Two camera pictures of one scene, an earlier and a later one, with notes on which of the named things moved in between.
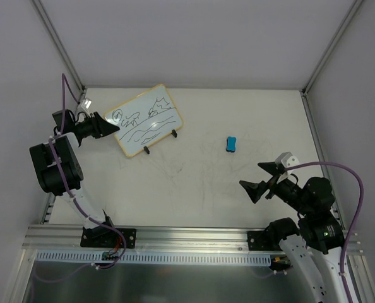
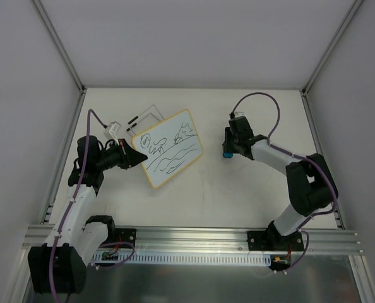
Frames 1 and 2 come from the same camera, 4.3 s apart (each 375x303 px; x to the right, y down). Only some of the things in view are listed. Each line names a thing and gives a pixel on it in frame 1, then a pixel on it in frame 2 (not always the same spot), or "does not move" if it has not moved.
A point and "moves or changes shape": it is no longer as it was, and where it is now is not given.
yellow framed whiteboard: (144, 118) -> (170, 146)
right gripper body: (272, 183) -> (228, 142)
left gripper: (96, 125) -> (124, 154)
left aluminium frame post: (59, 43) does not move
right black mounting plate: (260, 240) does not move
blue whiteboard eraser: (231, 144) moves or changes shape
